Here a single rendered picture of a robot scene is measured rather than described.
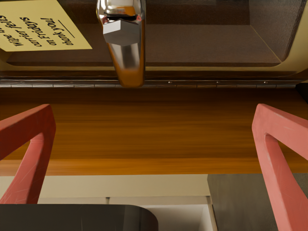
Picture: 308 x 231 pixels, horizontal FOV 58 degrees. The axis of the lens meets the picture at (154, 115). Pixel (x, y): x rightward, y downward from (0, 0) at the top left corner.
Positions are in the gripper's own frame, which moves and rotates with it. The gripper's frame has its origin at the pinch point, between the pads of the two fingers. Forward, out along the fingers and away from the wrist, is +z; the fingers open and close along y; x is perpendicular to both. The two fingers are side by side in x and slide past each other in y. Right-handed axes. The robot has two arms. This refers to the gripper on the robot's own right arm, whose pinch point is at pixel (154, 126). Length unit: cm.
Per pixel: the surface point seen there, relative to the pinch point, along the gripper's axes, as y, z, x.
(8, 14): 9.3, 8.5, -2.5
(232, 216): -22, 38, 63
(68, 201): 37, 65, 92
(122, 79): 1.7, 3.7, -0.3
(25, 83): 15.9, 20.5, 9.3
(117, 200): 16, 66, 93
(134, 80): 1.1, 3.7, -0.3
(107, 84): 5.9, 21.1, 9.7
